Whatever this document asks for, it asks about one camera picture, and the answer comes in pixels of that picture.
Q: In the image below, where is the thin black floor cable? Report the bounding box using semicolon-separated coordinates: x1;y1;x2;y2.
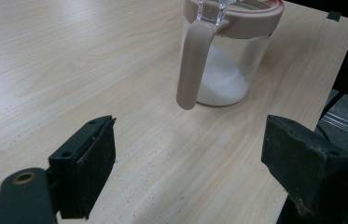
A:
317;70;348;124

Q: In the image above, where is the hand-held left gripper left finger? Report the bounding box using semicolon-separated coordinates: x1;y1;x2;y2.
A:
49;115;117;220

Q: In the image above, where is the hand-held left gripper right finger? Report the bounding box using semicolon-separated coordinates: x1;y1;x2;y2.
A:
260;114;348;217

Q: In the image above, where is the clear glass jar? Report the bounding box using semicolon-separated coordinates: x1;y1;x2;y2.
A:
180;18;271;107

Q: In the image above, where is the clear plastic cup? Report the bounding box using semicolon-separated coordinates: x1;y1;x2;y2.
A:
175;0;285;111

